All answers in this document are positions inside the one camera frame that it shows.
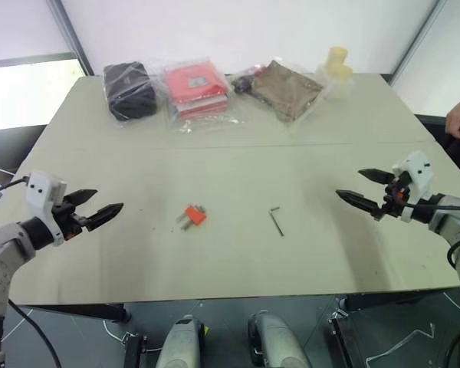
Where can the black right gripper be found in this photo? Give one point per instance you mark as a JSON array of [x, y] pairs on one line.
[[395, 203]]

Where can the black stand foot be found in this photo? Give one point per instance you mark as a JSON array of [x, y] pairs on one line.
[[134, 350], [347, 341]]

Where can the black table frame bar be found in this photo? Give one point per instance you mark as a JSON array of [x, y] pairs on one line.
[[84, 311], [398, 301]]

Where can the small orange plastic part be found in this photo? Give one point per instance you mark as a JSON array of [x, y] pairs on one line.
[[194, 215]]

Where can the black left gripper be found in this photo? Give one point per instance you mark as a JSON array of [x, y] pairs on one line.
[[69, 222]]

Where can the brown cloth in plastic bag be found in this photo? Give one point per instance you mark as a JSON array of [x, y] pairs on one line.
[[287, 90]]

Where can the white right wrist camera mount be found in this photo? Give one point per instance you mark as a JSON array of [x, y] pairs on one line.
[[419, 168]]

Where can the black bag in plastic wrap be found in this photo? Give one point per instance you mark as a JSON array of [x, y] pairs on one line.
[[130, 90]]

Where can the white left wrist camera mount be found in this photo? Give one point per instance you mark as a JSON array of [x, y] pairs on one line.
[[42, 189]]

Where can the small black item in plastic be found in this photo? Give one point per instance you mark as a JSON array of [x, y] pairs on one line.
[[242, 83]]

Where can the yellow object in plastic bag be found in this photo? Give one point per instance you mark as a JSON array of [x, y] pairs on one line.
[[338, 67]]

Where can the dark window frame post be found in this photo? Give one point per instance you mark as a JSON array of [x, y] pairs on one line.
[[71, 34], [418, 42]]

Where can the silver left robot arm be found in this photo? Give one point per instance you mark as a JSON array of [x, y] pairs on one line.
[[4, 245]]

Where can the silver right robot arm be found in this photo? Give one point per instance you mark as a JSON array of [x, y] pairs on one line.
[[450, 220]]

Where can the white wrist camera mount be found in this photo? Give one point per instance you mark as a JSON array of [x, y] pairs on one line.
[[419, 168], [42, 189]]

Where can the red packets in plastic bag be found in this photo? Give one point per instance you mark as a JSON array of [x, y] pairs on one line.
[[195, 82]]

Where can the silver robot leg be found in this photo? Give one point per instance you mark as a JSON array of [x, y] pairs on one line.
[[276, 341], [180, 345]]

